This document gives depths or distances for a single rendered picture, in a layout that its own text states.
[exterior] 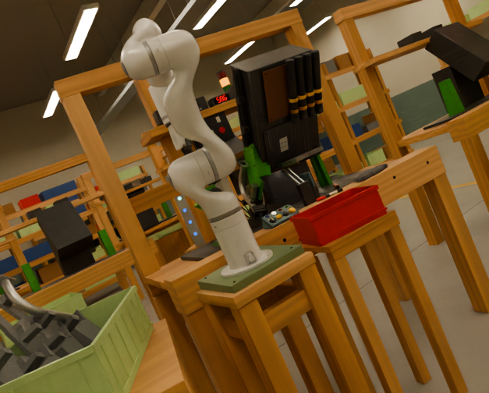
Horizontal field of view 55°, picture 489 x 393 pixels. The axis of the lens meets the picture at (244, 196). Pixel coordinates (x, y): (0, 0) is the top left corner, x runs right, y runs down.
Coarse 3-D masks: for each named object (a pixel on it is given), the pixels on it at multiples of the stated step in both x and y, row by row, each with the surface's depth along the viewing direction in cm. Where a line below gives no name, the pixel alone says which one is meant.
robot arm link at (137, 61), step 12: (144, 24) 141; (156, 24) 145; (132, 36) 137; (144, 36) 140; (156, 36) 144; (132, 48) 133; (144, 48) 132; (120, 60) 135; (132, 60) 132; (144, 60) 132; (132, 72) 133; (144, 72) 134; (156, 72) 136
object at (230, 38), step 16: (272, 16) 281; (288, 16) 285; (224, 32) 268; (240, 32) 272; (256, 32) 276; (272, 32) 282; (208, 48) 263; (224, 48) 271; (112, 64) 242; (64, 80) 232; (80, 80) 235; (96, 80) 238; (112, 80) 241; (128, 80) 250; (64, 96) 231
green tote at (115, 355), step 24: (96, 312) 167; (120, 312) 138; (144, 312) 167; (96, 336) 115; (120, 336) 130; (144, 336) 154; (72, 360) 108; (96, 360) 108; (120, 360) 122; (24, 384) 107; (48, 384) 107; (72, 384) 108; (96, 384) 109; (120, 384) 114
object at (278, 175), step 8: (240, 160) 255; (296, 168) 253; (304, 168) 254; (272, 176) 247; (280, 176) 248; (288, 176) 250; (312, 176) 256; (248, 184) 258; (264, 184) 245; (272, 184) 246; (280, 184) 248; (288, 184) 250; (296, 184) 252; (264, 192) 245; (272, 192) 246; (280, 192) 247; (288, 192) 249; (296, 192) 251; (264, 200) 249; (272, 200) 245; (280, 200) 247; (288, 200) 249; (296, 200) 251
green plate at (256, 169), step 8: (248, 152) 231; (256, 152) 227; (248, 160) 232; (256, 160) 225; (248, 168) 234; (256, 168) 225; (264, 168) 228; (248, 176) 235; (256, 176) 226; (264, 176) 233
